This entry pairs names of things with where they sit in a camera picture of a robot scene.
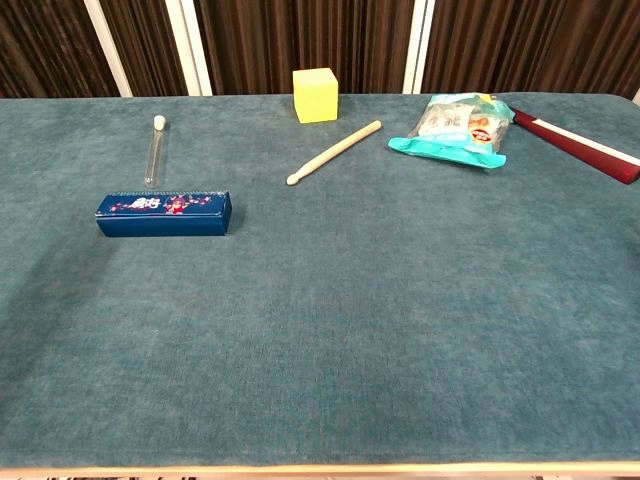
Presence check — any blue glasses case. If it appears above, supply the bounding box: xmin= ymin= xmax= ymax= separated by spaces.
xmin=95 ymin=190 xmax=233 ymax=238

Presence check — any teal velvet table cloth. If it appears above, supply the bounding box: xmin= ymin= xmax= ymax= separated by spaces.
xmin=0 ymin=92 xmax=640 ymax=471

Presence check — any wooden drumstick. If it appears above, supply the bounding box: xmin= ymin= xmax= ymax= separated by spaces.
xmin=285 ymin=119 xmax=383 ymax=188

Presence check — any yellow foam cube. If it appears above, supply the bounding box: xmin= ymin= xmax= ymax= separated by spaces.
xmin=292 ymin=67 xmax=340 ymax=125

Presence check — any teal snack bag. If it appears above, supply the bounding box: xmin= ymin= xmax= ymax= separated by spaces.
xmin=388 ymin=92 xmax=516 ymax=171

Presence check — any glass test tube white stopper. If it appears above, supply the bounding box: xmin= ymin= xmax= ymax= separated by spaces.
xmin=143 ymin=115 xmax=167 ymax=189

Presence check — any dark brown curtain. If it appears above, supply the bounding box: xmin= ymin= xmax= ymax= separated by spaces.
xmin=0 ymin=0 xmax=640 ymax=99

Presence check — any dark red folded fan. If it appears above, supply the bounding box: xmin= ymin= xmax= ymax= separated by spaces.
xmin=492 ymin=94 xmax=640 ymax=186

